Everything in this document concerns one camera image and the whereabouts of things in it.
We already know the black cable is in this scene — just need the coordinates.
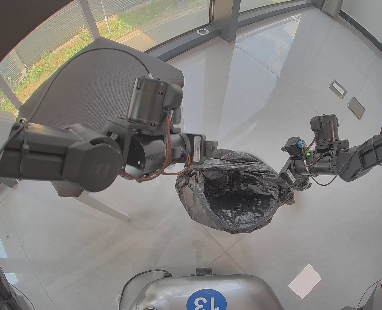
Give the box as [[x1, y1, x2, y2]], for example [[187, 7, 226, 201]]
[[120, 269, 173, 307], [308, 169, 339, 187]]

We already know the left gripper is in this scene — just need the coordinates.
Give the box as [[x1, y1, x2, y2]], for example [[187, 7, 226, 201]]
[[177, 134, 218, 166]]

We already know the dark grey fabric chair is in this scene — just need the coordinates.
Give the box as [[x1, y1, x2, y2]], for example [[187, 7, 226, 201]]
[[0, 0, 185, 223]]

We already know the window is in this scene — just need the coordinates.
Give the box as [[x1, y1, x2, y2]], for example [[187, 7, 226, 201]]
[[0, 0, 342, 109]]

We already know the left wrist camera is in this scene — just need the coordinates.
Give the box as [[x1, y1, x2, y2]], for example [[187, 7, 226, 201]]
[[171, 107, 183, 134]]

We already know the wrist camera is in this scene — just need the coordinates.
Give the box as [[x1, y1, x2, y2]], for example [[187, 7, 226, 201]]
[[281, 136, 304, 160], [171, 107, 183, 134]]

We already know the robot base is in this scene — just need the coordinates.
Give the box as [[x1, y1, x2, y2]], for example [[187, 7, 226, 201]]
[[115, 267, 283, 310]]

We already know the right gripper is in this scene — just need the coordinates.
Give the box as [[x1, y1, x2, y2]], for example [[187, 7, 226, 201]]
[[280, 159, 311, 189]]

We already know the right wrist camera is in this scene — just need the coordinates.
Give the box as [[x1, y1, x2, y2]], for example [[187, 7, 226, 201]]
[[281, 136, 304, 160]]

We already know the black plastic bag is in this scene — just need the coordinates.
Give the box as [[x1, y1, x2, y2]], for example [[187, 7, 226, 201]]
[[175, 148, 312, 234]]

